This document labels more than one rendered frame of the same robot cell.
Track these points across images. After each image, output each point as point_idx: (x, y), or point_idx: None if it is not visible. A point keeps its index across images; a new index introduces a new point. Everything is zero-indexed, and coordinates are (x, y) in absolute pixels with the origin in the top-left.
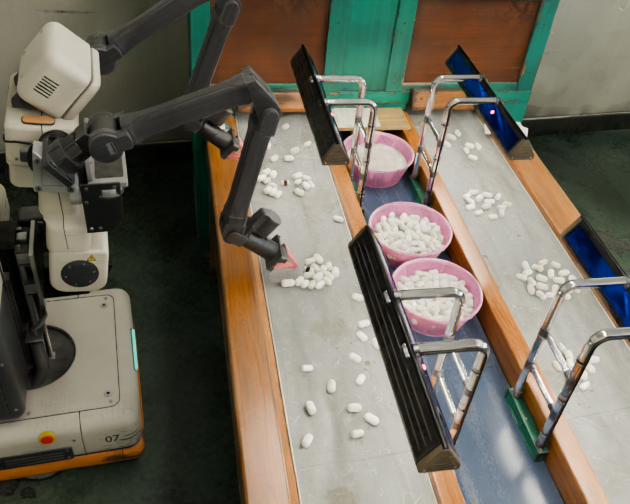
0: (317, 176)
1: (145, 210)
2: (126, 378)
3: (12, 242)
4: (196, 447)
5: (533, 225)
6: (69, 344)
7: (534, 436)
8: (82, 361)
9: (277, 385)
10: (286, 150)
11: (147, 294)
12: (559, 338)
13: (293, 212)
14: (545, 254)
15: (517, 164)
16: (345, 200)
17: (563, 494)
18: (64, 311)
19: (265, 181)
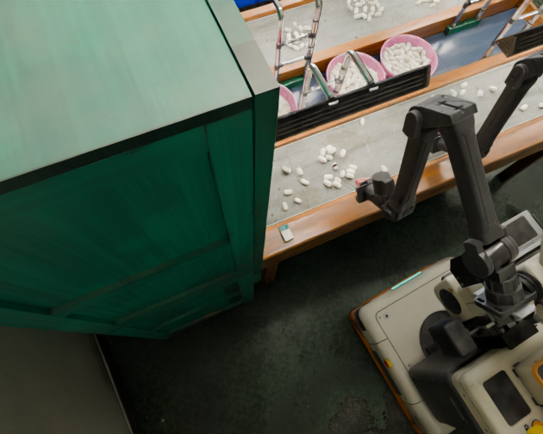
0: (312, 146)
1: (208, 369)
2: (435, 271)
3: (524, 322)
4: (409, 241)
5: (309, 12)
6: (426, 322)
7: (473, 20)
8: (436, 305)
9: (519, 126)
10: (284, 177)
11: (306, 321)
12: (408, 4)
13: (365, 153)
14: (338, 7)
15: (244, 16)
16: (343, 118)
17: (490, 14)
18: (403, 340)
19: (340, 179)
